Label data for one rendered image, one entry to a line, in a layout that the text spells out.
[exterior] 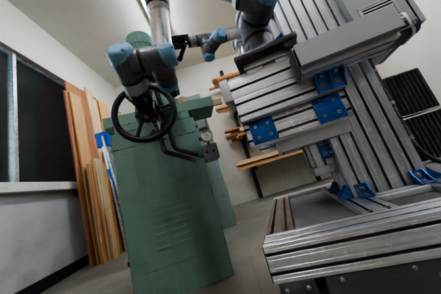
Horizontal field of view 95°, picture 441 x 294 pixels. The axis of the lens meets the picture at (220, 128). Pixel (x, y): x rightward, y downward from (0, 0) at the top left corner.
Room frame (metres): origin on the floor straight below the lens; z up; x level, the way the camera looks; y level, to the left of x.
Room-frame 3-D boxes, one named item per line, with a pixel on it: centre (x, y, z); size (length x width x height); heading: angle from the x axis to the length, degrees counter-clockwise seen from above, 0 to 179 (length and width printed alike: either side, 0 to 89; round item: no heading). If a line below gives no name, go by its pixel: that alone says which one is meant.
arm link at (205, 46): (1.15, -0.07, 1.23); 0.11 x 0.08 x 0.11; 35
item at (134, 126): (1.13, 0.36, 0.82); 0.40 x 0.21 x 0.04; 101
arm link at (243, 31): (0.72, -0.25, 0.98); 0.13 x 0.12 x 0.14; 7
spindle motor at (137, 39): (1.19, 0.37, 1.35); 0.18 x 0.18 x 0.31
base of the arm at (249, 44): (0.72, -0.25, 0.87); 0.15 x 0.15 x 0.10
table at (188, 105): (1.09, 0.30, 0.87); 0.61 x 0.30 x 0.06; 101
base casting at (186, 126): (1.31, 0.40, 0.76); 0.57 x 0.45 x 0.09; 11
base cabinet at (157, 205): (1.31, 0.40, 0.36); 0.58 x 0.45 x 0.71; 11
